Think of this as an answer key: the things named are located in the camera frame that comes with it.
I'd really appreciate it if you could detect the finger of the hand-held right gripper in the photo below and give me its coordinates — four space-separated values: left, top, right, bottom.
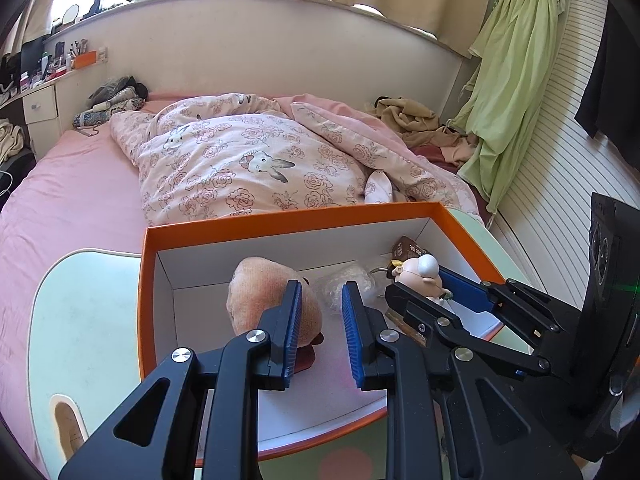
385 282 553 378
440 267 583 351

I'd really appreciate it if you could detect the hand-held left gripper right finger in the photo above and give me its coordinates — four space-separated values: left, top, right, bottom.
341 281 583 480

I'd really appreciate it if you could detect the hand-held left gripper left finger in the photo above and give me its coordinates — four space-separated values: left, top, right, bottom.
57 280 304 480

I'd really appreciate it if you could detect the small cartoon figurine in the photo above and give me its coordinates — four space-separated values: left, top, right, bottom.
392 254 451 306

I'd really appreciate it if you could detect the brown plush toy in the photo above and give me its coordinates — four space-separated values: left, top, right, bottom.
226 257 327 376

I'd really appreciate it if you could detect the brown snack packet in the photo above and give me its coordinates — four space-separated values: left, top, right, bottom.
390 236 431 266

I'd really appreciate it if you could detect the orange cardboard box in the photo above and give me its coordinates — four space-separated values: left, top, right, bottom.
137 201 506 463

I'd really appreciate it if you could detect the light green desktop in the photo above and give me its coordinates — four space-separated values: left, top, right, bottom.
27 207 531 480

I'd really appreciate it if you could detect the clear plastic bag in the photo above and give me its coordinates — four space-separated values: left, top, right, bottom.
322 260 391 318

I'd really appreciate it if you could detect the white slatted panel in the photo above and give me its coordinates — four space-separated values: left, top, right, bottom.
487 0 640 311

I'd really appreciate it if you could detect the pink floral duvet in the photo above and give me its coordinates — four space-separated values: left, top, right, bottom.
109 92 483 228

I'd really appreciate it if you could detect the beige clothes heap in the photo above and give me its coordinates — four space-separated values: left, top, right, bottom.
367 96 481 163

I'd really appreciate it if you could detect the light green hanging cloth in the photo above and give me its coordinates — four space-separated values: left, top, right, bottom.
452 0 571 216

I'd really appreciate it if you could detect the black hanging garment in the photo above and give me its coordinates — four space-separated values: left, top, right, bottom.
574 10 640 171

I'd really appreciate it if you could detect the pink bed sheet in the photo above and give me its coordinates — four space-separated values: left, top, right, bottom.
0 92 168 466

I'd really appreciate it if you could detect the dark clothes pile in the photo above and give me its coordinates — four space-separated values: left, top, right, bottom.
72 76 149 131

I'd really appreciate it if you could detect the white drawer cabinet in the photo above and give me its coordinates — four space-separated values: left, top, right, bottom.
22 82 58 148

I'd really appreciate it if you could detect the white clothes heap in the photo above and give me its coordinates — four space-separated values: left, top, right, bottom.
0 119 26 164

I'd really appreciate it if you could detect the black monitor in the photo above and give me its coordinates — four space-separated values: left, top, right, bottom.
20 37 47 81

